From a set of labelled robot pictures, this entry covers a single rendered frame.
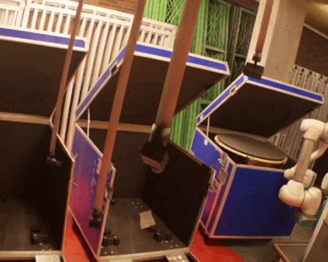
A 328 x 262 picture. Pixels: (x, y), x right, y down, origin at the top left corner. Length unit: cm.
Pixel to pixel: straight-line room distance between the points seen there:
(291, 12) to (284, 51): 56
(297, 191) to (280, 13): 247
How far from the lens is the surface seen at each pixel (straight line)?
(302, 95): 361
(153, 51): 241
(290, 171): 327
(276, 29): 456
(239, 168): 317
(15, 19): 384
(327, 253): 286
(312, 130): 296
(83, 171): 291
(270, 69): 459
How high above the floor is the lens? 184
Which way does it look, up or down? 13 degrees down
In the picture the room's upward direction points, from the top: 14 degrees clockwise
